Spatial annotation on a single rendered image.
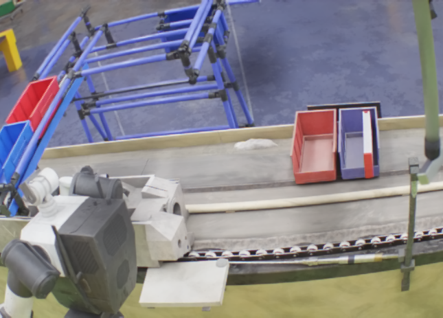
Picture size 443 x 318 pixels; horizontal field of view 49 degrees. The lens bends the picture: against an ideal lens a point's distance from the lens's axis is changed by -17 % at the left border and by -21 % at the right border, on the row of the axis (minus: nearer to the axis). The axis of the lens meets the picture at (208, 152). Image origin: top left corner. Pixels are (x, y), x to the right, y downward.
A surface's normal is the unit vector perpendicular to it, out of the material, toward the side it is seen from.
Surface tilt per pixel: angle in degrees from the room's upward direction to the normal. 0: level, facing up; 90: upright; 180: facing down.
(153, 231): 54
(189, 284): 0
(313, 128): 88
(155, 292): 0
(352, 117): 88
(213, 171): 0
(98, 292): 78
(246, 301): 90
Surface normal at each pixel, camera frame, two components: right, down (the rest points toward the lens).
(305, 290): -0.21, 0.60
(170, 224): 0.41, -0.75
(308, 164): -0.25, -0.80
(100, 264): -0.31, 0.41
